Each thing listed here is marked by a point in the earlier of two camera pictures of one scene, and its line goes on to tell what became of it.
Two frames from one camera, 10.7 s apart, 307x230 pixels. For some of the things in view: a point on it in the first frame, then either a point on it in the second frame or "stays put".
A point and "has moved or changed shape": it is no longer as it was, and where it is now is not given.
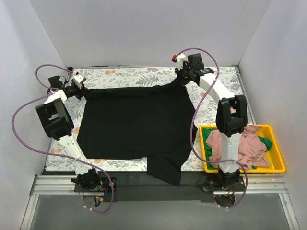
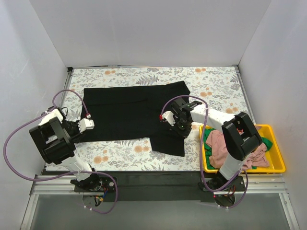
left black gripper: (79, 91) to (78, 133)
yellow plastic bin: (276, 162) stays put
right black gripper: (180, 74) to (174, 127)
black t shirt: (156, 123) has moved or changed shape
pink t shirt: (251, 149) stays put
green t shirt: (207, 150) stays put
